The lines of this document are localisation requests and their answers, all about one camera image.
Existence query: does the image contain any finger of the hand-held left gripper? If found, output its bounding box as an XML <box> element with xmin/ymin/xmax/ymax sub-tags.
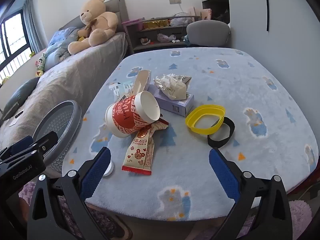
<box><xmin>0</xmin><ymin>135</ymin><xmax>34</xmax><ymax>162</ymax></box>
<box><xmin>30</xmin><ymin>131</ymin><xmax>59</xmax><ymax>158</ymax></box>

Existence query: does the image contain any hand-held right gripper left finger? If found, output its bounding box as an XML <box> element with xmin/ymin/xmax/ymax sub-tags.
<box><xmin>26</xmin><ymin>147</ymin><xmax>118</xmax><ymax>240</ymax></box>

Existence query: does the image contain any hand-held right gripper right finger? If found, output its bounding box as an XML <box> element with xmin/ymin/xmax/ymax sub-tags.
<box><xmin>209</xmin><ymin>147</ymin><xmax>293</xmax><ymax>240</ymax></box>

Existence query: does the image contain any grey perforated plastic basket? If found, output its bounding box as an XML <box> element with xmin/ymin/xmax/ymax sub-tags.
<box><xmin>32</xmin><ymin>100</ymin><xmax>82</xmax><ymax>174</ymax></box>

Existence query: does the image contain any black band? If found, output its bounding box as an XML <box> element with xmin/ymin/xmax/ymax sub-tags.
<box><xmin>207</xmin><ymin>116</ymin><xmax>235</xmax><ymax>148</ymax></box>

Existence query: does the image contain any red beige snack wrapper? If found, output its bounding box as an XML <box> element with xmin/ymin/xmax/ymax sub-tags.
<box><xmin>122</xmin><ymin>119</ymin><xmax>169</xmax><ymax>175</ymax></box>

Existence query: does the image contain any yellow plastic ring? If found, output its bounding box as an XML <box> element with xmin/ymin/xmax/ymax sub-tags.
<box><xmin>185</xmin><ymin>104</ymin><xmax>226</xmax><ymax>134</ymax></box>

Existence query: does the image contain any red white paper cup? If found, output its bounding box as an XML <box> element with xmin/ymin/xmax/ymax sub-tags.
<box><xmin>105</xmin><ymin>91</ymin><xmax>161</xmax><ymax>138</ymax></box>

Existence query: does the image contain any white barcode packet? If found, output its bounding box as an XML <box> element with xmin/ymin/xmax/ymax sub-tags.
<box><xmin>113</xmin><ymin>89</ymin><xmax>130</xmax><ymax>103</ymax></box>

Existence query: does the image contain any purple cardboard box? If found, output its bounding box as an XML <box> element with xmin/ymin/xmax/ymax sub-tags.
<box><xmin>147</xmin><ymin>84</ymin><xmax>195</xmax><ymax>117</ymax></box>

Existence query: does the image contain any beige paper carton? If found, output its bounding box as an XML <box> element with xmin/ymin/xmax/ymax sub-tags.
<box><xmin>129</xmin><ymin>70</ymin><xmax>152</xmax><ymax>98</ymax></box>

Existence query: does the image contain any small white round lid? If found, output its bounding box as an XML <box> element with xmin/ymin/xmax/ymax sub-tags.
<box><xmin>104</xmin><ymin>161</ymin><xmax>115</xmax><ymax>178</ymax></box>

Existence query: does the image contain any purple patterned rug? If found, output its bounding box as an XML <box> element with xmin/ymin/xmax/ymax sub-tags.
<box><xmin>19</xmin><ymin>180</ymin><xmax>132</xmax><ymax>240</ymax></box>

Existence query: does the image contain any dark grey pillow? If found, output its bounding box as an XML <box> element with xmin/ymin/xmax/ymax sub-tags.
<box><xmin>0</xmin><ymin>77</ymin><xmax>40</xmax><ymax>123</ymax></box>

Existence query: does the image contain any bed with grey checked cover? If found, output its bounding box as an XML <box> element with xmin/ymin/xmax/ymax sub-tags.
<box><xmin>0</xmin><ymin>32</ymin><xmax>128</xmax><ymax>153</ymax></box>

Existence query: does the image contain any small green plush toy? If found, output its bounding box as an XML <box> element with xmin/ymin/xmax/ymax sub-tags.
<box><xmin>35</xmin><ymin>53</ymin><xmax>47</xmax><ymax>72</ymax></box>

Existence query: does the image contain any lavender fuzzy rug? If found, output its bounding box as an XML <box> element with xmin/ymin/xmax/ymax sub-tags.
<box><xmin>285</xmin><ymin>200</ymin><xmax>313</xmax><ymax>239</ymax></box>

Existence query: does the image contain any light blue printed quilt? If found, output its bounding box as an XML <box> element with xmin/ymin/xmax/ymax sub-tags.
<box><xmin>44</xmin><ymin>27</ymin><xmax>83</xmax><ymax>72</ymax></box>

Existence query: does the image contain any light blue printed blanket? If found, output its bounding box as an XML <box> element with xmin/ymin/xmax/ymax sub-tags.
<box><xmin>61</xmin><ymin>47</ymin><xmax>319</xmax><ymax>222</ymax></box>

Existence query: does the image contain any black framed window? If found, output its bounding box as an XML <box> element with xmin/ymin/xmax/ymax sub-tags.
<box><xmin>0</xmin><ymin>11</ymin><xmax>32</xmax><ymax>85</ymax></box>

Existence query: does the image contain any grey curtain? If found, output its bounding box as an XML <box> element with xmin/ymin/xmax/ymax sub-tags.
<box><xmin>21</xmin><ymin>0</ymin><xmax>49</xmax><ymax>53</ymax></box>

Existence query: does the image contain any large beige teddy bear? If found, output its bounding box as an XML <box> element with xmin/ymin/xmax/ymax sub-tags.
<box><xmin>68</xmin><ymin>0</ymin><xmax>118</xmax><ymax>55</ymax></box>

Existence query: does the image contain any grey upholstered chair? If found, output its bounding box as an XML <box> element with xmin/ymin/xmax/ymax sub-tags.
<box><xmin>186</xmin><ymin>20</ymin><xmax>231</xmax><ymax>48</ymax></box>

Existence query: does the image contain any pink plastic bag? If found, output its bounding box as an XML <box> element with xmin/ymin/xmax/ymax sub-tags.
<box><xmin>157</xmin><ymin>33</ymin><xmax>177</xmax><ymax>43</ymax></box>

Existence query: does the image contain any pink plastic box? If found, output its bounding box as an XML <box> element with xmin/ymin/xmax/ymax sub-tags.
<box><xmin>122</xmin><ymin>18</ymin><xmax>145</xmax><ymax>30</ymax></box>

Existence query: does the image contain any grey shelf unit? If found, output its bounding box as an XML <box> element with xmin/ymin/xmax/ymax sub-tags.
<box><xmin>122</xmin><ymin>16</ymin><xmax>200</xmax><ymax>55</ymax></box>

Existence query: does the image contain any grey bed headboard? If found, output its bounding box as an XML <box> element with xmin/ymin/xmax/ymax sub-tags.
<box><xmin>59</xmin><ymin>0</ymin><xmax>130</xmax><ymax>55</ymax></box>

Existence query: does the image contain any white plastic bag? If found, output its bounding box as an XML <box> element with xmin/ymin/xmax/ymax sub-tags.
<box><xmin>170</xmin><ymin>16</ymin><xmax>193</xmax><ymax>27</ymax></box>

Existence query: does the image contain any pink gift bag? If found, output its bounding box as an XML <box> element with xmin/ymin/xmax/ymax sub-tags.
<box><xmin>187</xmin><ymin>7</ymin><xmax>212</xmax><ymax>20</ymax></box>

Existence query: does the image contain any row of gold packages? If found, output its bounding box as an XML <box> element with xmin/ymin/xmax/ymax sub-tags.
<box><xmin>142</xmin><ymin>19</ymin><xmax>172</xmax><ymax>29</ymax></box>

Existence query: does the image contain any black wall strip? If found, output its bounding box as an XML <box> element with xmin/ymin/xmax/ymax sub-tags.
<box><xmin>264</xmin><ymin>0</ymin><xmax>270</xmax><ymax>32</ymax></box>

